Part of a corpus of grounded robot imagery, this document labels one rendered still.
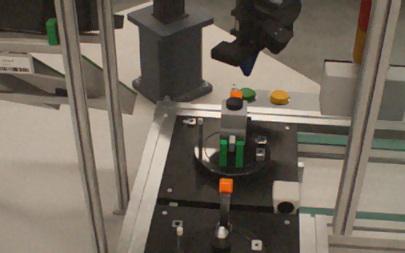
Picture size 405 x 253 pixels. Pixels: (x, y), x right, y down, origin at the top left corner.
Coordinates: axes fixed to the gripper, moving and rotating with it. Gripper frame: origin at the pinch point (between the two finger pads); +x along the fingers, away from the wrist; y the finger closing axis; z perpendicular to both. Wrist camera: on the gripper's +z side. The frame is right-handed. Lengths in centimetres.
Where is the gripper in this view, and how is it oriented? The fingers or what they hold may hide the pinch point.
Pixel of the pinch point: (247, 61)
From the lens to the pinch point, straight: 119.8
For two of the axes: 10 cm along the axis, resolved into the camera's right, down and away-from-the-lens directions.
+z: 8.3, 3.4, -4.5
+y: 5.6, -5.0, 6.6
